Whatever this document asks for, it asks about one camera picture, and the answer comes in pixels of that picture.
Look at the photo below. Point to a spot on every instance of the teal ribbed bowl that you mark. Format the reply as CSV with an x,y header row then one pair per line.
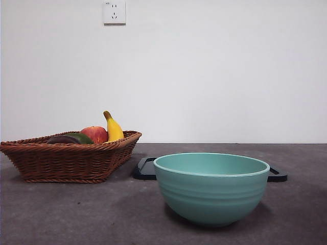
x,y
212,196

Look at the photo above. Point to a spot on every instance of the yellow banana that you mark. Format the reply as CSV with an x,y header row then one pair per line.
x,y
114,130

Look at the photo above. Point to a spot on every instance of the black rectangular tray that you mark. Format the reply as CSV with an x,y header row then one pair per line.
x,y
143,172

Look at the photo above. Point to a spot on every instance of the red yellow apple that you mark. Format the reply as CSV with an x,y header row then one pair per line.
x,y
95,134

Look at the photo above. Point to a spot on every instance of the green avocado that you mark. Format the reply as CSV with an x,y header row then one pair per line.
x,y
87,139

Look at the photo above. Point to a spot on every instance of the brown wicker basket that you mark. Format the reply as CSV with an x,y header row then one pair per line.
x,y
66,163

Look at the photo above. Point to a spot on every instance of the white wall socket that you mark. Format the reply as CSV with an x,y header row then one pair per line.
x,y
114,12

